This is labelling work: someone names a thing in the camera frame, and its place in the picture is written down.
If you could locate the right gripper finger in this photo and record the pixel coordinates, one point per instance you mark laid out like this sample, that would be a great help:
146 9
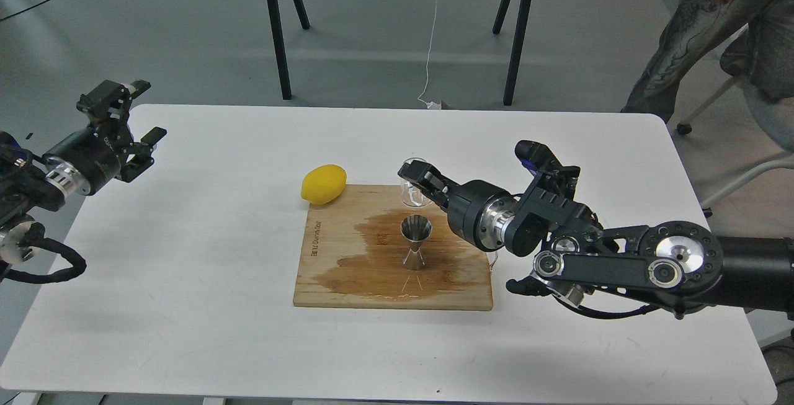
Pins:
443 192

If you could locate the clear glass cup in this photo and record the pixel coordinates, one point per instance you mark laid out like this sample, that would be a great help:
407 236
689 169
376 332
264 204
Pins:
411 196

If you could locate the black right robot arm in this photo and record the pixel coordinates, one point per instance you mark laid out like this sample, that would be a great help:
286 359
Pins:
676 266

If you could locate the steel double jigger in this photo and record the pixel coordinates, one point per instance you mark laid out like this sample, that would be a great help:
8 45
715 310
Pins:
416 229

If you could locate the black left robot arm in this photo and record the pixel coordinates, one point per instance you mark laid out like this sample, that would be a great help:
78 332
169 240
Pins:
23 187

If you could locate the yellow lemon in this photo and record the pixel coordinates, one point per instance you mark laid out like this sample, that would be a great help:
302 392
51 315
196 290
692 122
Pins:
323 184

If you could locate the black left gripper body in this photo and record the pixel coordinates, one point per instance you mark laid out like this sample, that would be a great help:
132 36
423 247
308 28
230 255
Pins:
84 162

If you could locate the wooden cutting board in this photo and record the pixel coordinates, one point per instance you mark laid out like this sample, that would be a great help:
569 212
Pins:
352 257

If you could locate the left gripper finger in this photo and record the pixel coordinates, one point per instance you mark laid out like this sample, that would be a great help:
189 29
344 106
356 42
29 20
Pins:
139 154
107 106

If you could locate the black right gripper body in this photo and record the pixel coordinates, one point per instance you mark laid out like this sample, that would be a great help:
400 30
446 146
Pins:
479 212

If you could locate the person in brown shirt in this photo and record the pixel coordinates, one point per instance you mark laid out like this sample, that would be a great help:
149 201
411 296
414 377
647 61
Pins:
760 49

